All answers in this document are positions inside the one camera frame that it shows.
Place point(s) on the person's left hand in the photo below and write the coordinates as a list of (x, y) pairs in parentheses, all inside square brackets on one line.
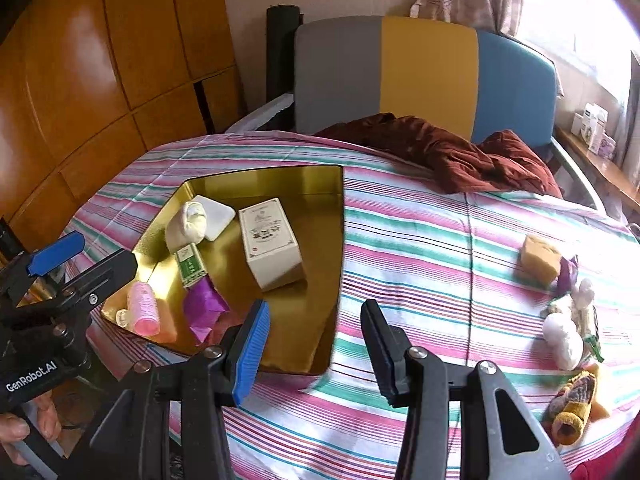
[(15, 429)]

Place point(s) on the tall white printed box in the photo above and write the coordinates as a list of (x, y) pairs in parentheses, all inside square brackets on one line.
[(271, 248)]

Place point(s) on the white boxes on shelf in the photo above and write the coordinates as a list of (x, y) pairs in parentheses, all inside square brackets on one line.
[(590, 127)]

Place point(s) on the wooden wardrobe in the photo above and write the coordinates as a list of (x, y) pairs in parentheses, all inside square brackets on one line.
[(88, 86)]

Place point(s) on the white bed rail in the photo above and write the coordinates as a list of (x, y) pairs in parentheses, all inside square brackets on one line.
[(262, 115)]

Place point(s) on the purple snack packet in tray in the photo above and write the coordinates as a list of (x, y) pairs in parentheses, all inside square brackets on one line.
[(202, 307)]

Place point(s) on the grey yellow blue headboard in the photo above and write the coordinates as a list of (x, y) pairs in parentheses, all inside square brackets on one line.
[(467, 81)]

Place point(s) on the yellow cracker packet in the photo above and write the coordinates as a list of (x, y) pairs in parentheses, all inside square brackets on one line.
[(590, 332)]

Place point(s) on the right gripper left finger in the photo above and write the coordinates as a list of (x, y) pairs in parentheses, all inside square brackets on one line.
[(243, 348)]

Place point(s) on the yellow sponge block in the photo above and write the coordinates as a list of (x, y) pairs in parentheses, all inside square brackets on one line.
[(541, 260)]

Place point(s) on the white cloth bundle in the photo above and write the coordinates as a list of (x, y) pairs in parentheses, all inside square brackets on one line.
[(187, 226)]

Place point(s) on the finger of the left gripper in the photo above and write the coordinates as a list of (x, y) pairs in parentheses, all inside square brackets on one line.
[(20, 275), (84, 293)]

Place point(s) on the wooden side shelf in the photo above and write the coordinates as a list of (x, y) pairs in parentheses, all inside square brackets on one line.
[(605, 169)]

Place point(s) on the pink roll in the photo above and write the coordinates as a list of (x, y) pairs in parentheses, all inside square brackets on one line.
[(141, 315)]

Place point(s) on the white plastic bag bundle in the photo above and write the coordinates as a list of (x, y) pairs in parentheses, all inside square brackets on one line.
[(561, 335)]

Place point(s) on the purple snack packet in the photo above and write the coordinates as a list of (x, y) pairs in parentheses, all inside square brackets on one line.
[(567, 277), (202, 307)]

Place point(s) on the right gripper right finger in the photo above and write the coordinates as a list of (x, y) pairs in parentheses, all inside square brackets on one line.
[(388, 352)]

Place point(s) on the striped bed sheet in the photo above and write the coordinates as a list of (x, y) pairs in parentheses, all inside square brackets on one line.
[(442, 267)]

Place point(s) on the gold metal tray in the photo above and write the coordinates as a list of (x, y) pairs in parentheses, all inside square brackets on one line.
[(304, 313)]

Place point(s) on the dark red blanket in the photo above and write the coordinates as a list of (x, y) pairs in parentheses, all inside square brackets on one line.
[(500, 163)]

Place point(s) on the small green box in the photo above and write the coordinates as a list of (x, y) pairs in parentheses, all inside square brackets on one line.
[(191, 266)]

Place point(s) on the black rolled mat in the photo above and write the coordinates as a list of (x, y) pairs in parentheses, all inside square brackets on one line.
[(282, 23)]

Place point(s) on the white soap bar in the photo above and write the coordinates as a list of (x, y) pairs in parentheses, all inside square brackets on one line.
[(218, 215)]

